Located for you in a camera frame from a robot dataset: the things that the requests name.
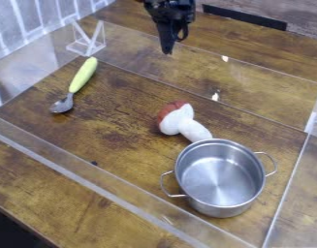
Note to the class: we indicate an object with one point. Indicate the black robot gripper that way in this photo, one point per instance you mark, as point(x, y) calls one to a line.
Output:
point(165, 11)

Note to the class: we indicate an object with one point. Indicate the white plush mushroom red cap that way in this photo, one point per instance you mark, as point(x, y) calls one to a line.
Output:
point(176, 120)

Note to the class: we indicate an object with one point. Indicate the silver metal pot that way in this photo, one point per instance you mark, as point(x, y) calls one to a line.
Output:
point(220, 176)

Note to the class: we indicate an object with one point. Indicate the black strip on table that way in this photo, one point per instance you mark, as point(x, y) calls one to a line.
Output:
point(239, 15)

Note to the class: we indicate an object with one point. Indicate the clear acrylic triangle stand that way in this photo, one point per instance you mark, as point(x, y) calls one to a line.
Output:
point(88, 45)

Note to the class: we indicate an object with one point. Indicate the yellow handled metal spoon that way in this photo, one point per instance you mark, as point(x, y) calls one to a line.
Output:
point(81, 78)

